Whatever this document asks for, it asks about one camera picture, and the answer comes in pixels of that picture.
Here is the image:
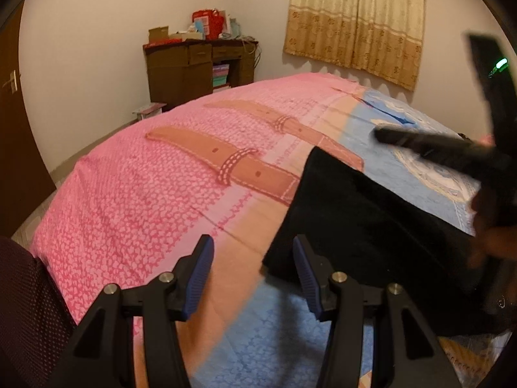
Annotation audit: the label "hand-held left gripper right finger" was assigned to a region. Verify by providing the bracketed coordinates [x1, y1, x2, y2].
[292, 234, 462, 388]

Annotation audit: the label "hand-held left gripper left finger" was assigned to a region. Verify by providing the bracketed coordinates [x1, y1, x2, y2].
[48, 234, 214, 388]

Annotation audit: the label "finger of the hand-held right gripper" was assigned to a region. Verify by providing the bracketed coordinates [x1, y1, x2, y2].
[374, 125, 491, 176]

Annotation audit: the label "black pants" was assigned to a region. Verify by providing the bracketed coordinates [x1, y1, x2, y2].
[262, 145, 514, 337]

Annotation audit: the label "person's right hand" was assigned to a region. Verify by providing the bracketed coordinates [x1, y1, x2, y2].
[468, 192, 517, 271]

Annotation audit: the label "pink and blue printed bedsheet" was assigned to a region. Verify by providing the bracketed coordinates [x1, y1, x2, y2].
[30, 72, 507, 388]

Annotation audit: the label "beige patterned curtain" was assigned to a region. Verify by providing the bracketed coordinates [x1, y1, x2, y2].
[283, 0, 427, 92]

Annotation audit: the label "maroon mesh chair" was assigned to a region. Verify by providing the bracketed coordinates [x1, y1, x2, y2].
[0, 236, 78, 388]

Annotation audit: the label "stack of pastel boxes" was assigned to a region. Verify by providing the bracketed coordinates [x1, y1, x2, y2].
[212, 64, 230, 88]

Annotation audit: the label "brown wooden desk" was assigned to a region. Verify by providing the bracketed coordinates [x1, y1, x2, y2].
[142, 39, 256, 104]

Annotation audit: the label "brown wooden door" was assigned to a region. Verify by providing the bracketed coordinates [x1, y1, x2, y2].
[0, 6, 57, 240]

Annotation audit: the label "open cardboard box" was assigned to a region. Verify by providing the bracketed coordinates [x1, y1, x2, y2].
[148, 26, 183, 44]

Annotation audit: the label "red gift bag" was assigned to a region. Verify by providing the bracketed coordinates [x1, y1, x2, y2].
[191, 8, 225, 41]

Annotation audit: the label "white cables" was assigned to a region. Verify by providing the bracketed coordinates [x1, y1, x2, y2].
[241, 36, 264, 69]

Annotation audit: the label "metal door handle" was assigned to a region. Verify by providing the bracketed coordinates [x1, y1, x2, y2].
[2, 70, 21, 92]

